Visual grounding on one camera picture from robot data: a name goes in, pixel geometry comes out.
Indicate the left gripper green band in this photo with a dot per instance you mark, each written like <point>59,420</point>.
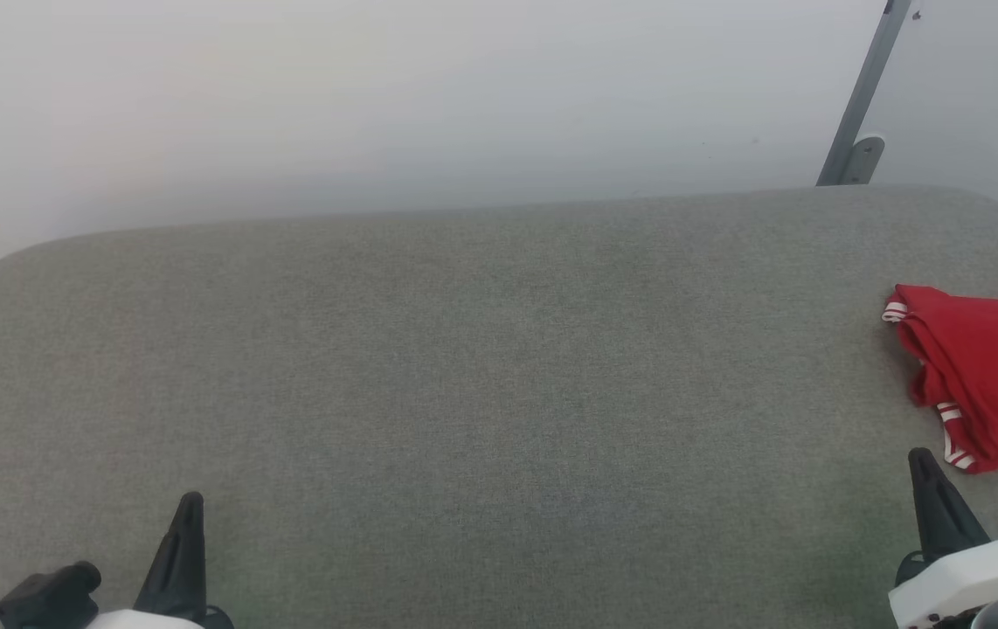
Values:
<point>145,620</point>

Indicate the red and white garment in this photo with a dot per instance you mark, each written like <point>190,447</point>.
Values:
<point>988,376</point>

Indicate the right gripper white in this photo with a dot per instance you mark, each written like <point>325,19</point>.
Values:
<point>971,577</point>

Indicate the grey fabric sofa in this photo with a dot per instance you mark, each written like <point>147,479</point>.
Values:
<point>464,393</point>

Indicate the grey metal pole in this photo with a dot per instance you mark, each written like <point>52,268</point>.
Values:
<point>870,79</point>

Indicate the grey pole bracket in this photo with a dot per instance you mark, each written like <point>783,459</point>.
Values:
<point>862,162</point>

